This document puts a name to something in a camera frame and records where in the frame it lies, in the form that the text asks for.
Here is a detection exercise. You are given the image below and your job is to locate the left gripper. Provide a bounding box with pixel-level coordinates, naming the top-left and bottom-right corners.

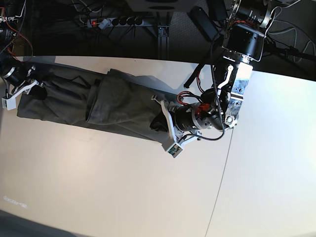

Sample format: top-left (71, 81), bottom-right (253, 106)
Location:
top-left (150, 95), bottom-right (202, 145)

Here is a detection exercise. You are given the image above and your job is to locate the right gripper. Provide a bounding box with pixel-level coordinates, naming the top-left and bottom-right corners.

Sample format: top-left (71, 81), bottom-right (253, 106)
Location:
top-left (3, 65), bottom-right (47, 100)

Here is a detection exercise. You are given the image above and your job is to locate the olive green T-shirt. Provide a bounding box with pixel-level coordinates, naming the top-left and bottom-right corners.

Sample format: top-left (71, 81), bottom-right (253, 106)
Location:
top-left (17, 63), bottom-right (175, 143)

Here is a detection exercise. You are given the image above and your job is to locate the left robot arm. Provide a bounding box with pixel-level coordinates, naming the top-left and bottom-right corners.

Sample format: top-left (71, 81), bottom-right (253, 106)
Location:
top-left (151, 0), bottom-right (288, 151)

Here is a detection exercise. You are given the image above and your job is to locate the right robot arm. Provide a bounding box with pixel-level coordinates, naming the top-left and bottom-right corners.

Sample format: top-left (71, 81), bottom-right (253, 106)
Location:
top-left (0, 0), bottom-right (47, 108)

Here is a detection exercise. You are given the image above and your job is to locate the aluminium table leg profile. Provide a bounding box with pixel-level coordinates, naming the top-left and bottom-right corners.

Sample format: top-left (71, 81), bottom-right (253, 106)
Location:
top-left (156, 11), bottom-right (170, 60)

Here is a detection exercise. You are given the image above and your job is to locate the white power strip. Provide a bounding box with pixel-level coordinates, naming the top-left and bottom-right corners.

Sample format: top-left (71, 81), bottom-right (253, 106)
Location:
top-left (86, 16), bottom-right (145, 30)

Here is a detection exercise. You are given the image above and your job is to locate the black power adapter brick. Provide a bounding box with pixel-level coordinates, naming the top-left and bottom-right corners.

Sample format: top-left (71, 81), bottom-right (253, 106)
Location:
top-left (188, 6), bottom-right (219, 42)

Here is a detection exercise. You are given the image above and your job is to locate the small black power adapter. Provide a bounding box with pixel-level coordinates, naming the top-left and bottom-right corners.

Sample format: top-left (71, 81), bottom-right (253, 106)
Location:
top-left (206, 0), bottom-right (228, 21)

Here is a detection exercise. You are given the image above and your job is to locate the black tripod stand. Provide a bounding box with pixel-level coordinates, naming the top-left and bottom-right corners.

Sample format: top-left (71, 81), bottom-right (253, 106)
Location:
top-left (264, 40), bottom-right (316, 62)

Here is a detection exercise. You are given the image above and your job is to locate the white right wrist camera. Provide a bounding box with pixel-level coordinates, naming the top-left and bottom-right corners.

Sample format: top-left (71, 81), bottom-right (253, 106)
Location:
top-left (1, 97), bottom-right (17, 111)

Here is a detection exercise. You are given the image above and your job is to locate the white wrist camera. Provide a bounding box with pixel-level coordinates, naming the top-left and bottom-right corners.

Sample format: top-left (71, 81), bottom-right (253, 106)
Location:
top-left (162, 141), bottom-right (183, 158)
top-left (1, 97), bottom-right (17, 111)

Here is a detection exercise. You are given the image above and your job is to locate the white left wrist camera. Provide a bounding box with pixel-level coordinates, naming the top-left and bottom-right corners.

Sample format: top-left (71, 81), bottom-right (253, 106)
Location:
top-left (162, 141), bottom-right (183, 158)

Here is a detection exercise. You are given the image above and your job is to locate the grey cable on floor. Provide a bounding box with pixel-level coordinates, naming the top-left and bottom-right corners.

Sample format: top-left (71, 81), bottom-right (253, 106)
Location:
top-left (268, 4), bottom-right (316, 62)

